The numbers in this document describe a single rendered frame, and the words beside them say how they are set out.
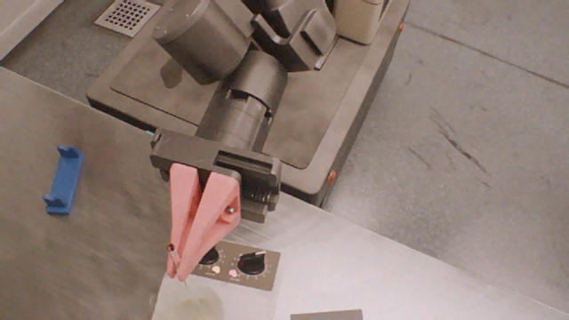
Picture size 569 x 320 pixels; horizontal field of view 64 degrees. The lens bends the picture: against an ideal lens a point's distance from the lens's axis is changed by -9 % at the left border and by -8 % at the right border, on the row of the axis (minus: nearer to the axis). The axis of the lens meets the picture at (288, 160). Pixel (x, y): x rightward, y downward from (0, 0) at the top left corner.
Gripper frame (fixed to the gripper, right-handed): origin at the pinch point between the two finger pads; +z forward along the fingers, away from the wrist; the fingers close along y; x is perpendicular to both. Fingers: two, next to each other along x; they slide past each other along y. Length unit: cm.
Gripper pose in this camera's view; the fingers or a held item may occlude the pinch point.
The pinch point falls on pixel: (179, 268)
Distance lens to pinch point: 36.3
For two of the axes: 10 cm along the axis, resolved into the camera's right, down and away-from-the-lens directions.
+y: 9.6, 2.5, -1.0
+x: -0.5, 5.2, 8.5
